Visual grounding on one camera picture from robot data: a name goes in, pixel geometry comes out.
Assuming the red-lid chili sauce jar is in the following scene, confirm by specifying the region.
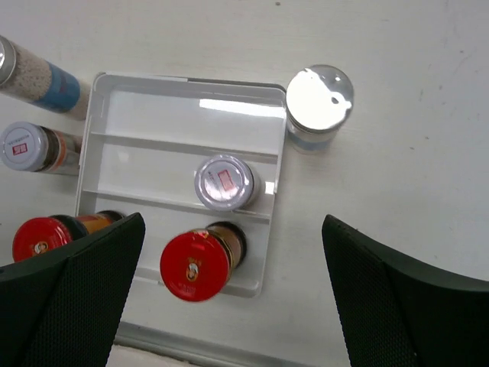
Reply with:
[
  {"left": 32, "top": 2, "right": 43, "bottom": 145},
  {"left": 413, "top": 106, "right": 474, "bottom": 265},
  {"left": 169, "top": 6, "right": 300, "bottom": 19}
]
[
  {"left": 160, "top": 221, "right": 247, "bottom": 302},
  {"left": 12, "top": 210, "right": 125, "bottom": 262}
]

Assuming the tall silver-capped shaker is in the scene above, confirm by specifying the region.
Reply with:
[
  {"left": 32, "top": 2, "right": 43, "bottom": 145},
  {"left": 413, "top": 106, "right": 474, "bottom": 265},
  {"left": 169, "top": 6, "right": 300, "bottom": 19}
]
[
  {"left": 286, "top": 64, "right": 355, "bottom": 153},
  {"left": 1, "top": 37, "right": 90, "bottom": 121}
]

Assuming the right tall silver-capped shaker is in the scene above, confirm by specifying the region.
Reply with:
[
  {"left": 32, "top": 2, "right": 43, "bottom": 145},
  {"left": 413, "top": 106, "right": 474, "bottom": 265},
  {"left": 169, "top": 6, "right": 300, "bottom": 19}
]
[{"left": 286, "top": 64, "right": 355, "bottom": 153}]

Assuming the white divided organizer tray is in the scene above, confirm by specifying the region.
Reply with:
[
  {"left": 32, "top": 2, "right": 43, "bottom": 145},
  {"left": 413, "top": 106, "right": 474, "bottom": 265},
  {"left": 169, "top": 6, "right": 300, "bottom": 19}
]
[{"left": 75, "top": 73, "right": 287, "bottom": 298}]

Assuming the short white-lid jar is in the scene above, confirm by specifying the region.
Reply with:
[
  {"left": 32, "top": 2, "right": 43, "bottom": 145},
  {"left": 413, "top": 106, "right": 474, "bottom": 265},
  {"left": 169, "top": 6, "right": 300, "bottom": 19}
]
[
  {"left": 1, "top": 122, "right": 83, "bottom": 176},
  {"left": 194, "top": 154, "right": 261, "bottom": 212}
]

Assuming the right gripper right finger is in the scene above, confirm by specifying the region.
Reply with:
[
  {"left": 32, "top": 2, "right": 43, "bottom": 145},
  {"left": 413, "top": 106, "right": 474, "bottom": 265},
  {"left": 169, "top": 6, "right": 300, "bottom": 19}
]
[{"left": 322, "top": 215, "right": 488, "bottom": 366}]

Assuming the left tall silver-capped shaker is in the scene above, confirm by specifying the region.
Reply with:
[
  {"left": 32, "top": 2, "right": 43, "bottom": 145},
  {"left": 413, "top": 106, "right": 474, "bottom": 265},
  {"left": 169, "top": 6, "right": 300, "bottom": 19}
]
[{"left": 1, "top": 37, "right": 90, "bottom": 121}]

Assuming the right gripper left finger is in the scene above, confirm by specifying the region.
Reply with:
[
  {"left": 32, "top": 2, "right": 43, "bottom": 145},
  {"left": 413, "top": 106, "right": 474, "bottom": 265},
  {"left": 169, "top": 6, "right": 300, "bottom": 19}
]
[{"left": 1, "top": 213, "right": 145, "bottom": 366}]

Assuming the aluminium front rail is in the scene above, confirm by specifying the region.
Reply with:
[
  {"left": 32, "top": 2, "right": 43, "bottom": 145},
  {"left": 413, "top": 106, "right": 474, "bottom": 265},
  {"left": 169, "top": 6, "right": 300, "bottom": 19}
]
[{"left": 112, "top": 320, "right": 318, "bottom": 367}]

